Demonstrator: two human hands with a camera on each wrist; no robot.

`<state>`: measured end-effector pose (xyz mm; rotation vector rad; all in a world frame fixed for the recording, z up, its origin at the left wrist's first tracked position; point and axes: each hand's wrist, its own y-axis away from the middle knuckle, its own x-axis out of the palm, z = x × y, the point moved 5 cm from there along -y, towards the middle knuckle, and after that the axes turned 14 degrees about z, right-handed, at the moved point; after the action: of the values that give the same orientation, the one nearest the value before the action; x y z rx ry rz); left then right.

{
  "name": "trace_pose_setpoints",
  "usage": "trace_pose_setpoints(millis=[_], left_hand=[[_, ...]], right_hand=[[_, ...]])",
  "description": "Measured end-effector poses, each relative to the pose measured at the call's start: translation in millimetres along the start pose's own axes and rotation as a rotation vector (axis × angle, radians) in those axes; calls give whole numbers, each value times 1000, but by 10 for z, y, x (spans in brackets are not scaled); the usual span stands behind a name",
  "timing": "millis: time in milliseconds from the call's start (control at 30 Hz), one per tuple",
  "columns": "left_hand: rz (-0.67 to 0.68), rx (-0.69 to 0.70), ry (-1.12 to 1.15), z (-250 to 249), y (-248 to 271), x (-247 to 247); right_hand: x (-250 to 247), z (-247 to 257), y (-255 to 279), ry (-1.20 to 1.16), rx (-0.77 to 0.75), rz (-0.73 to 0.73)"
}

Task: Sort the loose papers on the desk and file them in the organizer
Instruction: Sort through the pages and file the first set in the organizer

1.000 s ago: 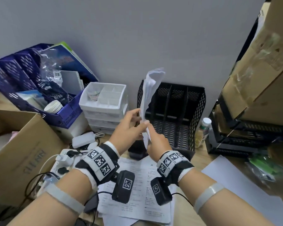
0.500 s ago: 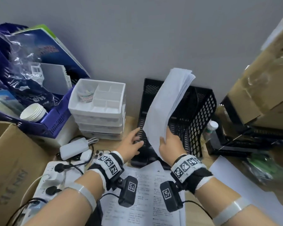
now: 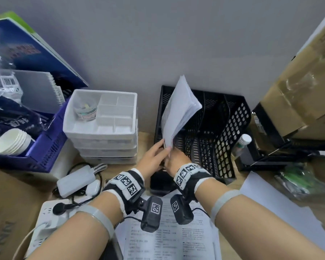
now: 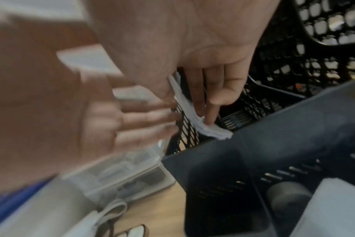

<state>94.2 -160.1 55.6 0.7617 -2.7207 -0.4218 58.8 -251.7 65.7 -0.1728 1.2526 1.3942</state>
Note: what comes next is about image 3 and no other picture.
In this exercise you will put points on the blank white paper sheet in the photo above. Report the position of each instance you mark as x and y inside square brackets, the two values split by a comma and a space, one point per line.
[273, 203]

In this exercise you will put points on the blue plastic basket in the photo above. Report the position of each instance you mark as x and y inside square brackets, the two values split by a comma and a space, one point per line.
[46, 151]

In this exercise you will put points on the printed cardboard box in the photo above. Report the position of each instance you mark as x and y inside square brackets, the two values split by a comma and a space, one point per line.
[13, 213]

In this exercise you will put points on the person's right forearm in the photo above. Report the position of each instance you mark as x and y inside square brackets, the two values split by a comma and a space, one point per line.
[260, 227]

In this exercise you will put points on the person's left forearm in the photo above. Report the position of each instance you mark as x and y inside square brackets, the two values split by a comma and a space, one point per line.
[78, 235]

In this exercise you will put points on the wrist marker band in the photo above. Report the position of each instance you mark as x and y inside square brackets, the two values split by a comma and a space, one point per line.
[191, 177]
[127, 185]

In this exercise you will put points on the white compartment tray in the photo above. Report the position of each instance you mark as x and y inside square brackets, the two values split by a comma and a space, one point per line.
[111, 160]
[111, 152]
[97, 124]
[108, 143]

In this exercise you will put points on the black mesh file tray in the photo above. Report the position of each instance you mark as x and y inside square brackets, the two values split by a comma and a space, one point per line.
[219, 132]

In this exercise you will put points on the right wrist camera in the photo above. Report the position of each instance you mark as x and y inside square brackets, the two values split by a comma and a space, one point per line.
[181, 211]

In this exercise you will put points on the person's right hand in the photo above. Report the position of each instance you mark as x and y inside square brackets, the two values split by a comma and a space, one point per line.
[178, 159]

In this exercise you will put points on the clear plastic bag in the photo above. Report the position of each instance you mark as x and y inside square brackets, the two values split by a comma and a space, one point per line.
[2, 78]

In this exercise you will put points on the dark blue plastic packet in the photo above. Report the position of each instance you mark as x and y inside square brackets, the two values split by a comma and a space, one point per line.
[13, 119]

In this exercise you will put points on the printed paper document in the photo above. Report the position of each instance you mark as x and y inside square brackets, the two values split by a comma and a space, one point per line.
[168, 240]

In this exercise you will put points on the white earbuds case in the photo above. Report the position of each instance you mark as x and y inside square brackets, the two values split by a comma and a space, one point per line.
[93, 187]

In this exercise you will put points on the person's left hand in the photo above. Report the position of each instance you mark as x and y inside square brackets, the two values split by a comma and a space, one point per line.
[149, 161]

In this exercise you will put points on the person's right fingers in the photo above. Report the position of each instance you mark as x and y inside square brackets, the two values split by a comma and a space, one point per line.
[170, 159]

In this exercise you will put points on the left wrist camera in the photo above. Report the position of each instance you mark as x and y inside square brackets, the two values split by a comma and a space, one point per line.
[151, 213]

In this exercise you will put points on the white power adapter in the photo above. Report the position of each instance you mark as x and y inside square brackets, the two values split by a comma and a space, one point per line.
[75, 181]

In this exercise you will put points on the person's left thumb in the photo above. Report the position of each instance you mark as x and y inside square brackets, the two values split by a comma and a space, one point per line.
[156, 147]

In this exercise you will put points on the small black box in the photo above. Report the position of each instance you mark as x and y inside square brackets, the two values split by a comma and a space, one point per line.
[162, 184]

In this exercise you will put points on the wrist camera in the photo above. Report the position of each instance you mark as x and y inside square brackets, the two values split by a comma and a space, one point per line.
[151, 213]
[181, 211]

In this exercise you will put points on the white bottle with green label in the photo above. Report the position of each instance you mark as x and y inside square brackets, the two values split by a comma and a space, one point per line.
[241, 146]

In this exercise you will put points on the left wrist marker band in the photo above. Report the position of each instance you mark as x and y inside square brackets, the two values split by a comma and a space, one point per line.
[127, 185]

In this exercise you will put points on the grey spiral notebook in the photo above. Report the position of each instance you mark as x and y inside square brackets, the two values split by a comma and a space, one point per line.
[35, 90]

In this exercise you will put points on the green plastic packet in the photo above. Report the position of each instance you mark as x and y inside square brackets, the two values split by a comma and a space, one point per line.
[303, 181]

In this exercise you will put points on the small round green-label jar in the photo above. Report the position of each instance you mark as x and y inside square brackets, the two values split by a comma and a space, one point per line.
[86, 112]

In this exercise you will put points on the black plug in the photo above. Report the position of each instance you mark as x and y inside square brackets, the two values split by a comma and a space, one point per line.
[61, 209]

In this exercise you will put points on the taped brown cardboard box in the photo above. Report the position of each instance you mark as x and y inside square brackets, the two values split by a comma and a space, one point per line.
[306, 86]

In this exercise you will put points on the right wrist marker band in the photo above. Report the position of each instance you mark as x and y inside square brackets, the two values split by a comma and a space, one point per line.
[191, 177]

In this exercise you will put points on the stack of white paper cups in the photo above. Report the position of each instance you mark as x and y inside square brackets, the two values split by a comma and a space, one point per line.
[12, 143]

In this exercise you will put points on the sheaf of white papers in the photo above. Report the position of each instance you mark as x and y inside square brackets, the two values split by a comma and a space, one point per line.
[178, 110]

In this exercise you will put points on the white power strip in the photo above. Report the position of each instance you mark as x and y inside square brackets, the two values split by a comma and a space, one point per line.
[47, 227]

